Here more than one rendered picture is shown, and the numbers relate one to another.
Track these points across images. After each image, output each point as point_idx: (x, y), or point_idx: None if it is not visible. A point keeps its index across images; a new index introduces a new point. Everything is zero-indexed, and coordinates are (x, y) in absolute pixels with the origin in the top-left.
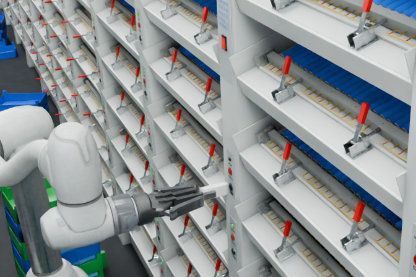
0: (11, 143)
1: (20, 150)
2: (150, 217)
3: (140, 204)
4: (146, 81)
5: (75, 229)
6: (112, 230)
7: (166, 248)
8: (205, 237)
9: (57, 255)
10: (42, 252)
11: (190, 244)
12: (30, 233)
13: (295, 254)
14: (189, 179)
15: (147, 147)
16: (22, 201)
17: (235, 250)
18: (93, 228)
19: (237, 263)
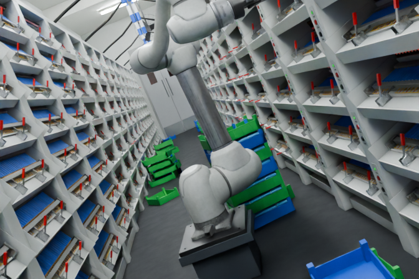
0: (169, 47)
1: (177, 52)
2: (240, 5)
3: None
4: (259, 5)
5: (186, 18)
6: (214, 17)
7: (314, 130)
8: (315, 67)
9: (225, 132)
10: (213, 129)
11: (320, 100)
12: (201, 116)
13: None
14: (303, 51)
15: (277, 60)
16: (189, 93)
17: (320, 31)
18: (199, 15)
19: (325, 40)
